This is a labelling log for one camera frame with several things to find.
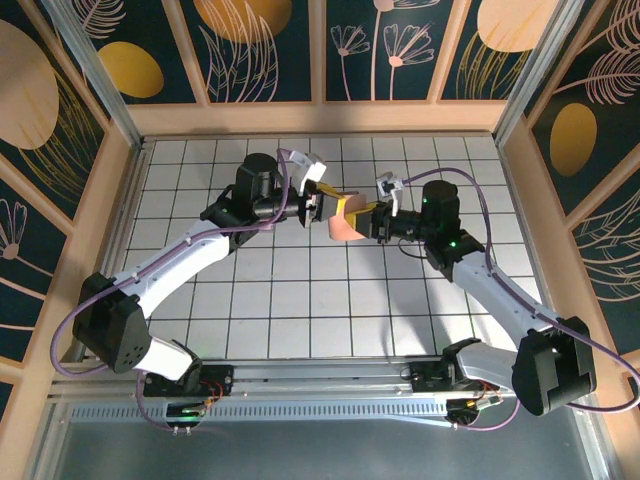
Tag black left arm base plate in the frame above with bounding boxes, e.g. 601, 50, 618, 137
143, 363, 236, 398

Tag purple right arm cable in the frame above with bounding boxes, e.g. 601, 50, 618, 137
405, 167, 640, 432

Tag aluminium side rail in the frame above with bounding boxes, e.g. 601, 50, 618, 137
497, 141, 572, 355
74, 139, 151, 362

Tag aluminium corner post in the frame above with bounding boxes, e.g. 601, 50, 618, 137
38, 0, 150, 151
492, 0, 587, 146

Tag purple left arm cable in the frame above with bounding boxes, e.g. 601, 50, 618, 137
49, 148, 301, 435

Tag grey metal sheet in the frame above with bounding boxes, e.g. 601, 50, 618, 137
47, 419, 601, 480

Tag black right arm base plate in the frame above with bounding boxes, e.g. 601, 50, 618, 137
408, 359, 454, 401

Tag grey slotted cable duct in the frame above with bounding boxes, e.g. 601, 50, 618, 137
67, 399, 454, 425

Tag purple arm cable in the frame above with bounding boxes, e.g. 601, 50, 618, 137
405, 167, 640, 432
49, 148, 301, 435

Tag control board orange wires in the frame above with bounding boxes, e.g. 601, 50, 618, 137
446, 394, 503, 427

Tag control board green light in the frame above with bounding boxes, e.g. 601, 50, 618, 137
166, 401, 207, 427

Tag aluminium front rail frame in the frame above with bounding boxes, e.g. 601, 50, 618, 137
47, 355, 599, 401

